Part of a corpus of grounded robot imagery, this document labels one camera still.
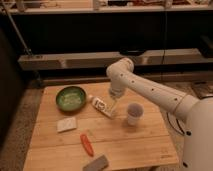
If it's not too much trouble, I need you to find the white sponge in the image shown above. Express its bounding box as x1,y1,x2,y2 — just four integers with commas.
57,117,77,132

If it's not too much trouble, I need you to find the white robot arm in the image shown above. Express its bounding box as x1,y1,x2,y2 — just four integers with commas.
106,58,213,171

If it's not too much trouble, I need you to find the green ceramic bowl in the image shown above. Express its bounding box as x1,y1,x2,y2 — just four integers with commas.
56,86,87,112

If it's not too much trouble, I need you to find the grey sponge block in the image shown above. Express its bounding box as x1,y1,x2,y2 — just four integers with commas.
83,155,109,171

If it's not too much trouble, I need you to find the white plastic bottle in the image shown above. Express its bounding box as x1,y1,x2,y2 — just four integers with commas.
88,95,112,118

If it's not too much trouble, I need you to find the black round object on beam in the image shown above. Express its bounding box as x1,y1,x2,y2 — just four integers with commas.
119,50,146,56

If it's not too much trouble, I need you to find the orange carrot toy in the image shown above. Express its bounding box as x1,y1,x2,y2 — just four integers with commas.
80,134,94,157

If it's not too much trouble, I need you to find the wooden shelf beam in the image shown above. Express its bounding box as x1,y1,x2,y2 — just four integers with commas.
18,49,213,71

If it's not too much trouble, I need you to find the metal diagonal pole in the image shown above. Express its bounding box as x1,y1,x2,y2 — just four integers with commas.
1,0,43,86

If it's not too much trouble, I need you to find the upper wooden shelf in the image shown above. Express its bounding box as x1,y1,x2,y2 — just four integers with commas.
0,0,213,14

